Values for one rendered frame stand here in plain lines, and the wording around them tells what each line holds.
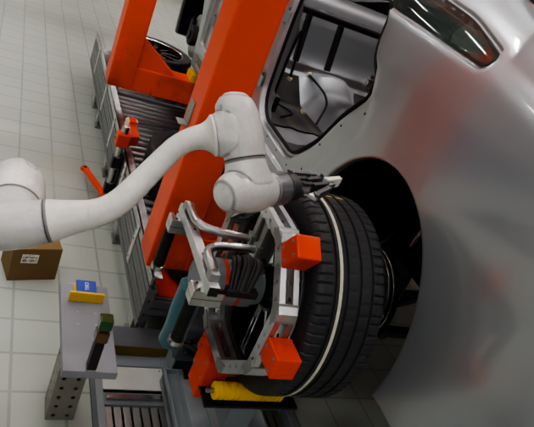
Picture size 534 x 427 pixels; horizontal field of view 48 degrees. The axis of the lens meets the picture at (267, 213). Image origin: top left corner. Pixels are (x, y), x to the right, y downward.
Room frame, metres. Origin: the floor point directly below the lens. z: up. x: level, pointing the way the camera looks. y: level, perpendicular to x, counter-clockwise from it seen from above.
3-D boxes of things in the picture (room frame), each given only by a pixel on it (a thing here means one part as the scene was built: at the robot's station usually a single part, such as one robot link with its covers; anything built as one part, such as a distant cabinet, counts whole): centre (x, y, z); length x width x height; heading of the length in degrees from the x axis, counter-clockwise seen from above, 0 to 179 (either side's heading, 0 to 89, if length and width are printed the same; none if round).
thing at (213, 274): (1.44, 0.03, 1.03); 0.19 x 0.18 x 0.11; 119
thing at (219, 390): (1.53, -0.18, 0.51); 0.29 x 0.06 x 0.06; 119
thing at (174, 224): (1.64, 0.23, 0.93); 0.09 x 0.05 x 0.05; 119
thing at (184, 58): (4.96, 1.43, 0.39); 0.66 x 0.66 x 0.24
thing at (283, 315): (1.59, -0.03, 0.85); 0.54 x 0.07 x 0.54; 29
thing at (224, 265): (1.55, 0.03, 0.85); 0.21 x 0.14 x 0.14; 119
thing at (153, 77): (3.90, 0.95, 0.69); 0.52 x 0.17 x 0.35; 119
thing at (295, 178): (1.46, -0.04, 1.26); 0.09 x 0.08 x 0.07; 144
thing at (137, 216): (3.16, 0.89, 0.28); 2.47 x 0.09 x 0.22; 29
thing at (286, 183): (1.40, 0.01, 1.26); 0.09 x 0.06 x 0.09; 54
